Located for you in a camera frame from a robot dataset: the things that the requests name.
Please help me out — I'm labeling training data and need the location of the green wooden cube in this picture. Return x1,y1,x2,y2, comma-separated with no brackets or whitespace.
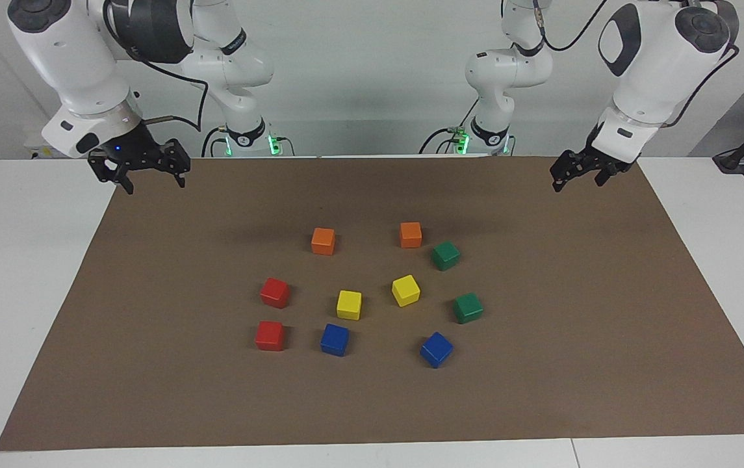
453,292,484,324
431,241,461,272

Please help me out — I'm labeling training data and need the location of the red wooden cube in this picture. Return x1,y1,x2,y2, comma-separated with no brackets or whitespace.
255,320,285,352
260,278,290,309

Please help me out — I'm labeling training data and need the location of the yellow wooden cube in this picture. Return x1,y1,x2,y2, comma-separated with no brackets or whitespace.
391,274,422,307
336,290,363,321

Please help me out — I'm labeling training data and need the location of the blue wooden cube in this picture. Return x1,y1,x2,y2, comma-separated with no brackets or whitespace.
320,324,350,357
420,331,454,369

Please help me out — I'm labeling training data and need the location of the brown table mat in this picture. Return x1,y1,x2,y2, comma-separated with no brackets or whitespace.
0,156,744,451

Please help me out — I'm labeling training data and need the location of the black right base cable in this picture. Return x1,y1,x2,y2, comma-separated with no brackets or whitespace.
201,125,229,157

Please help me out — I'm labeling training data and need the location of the black base cable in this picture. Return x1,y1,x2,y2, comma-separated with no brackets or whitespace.
201,125,229,157
419,97,476,155

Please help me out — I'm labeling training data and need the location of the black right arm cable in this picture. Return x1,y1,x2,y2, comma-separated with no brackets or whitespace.
102,0,210,131

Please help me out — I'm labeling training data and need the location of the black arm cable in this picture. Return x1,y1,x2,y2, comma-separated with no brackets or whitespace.
102,0,210,131
531,0,741,127

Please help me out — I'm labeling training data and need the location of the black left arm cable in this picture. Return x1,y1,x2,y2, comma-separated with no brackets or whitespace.
531,0,741,127

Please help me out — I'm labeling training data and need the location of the black left base cable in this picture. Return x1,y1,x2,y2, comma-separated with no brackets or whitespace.
419,97,476,155

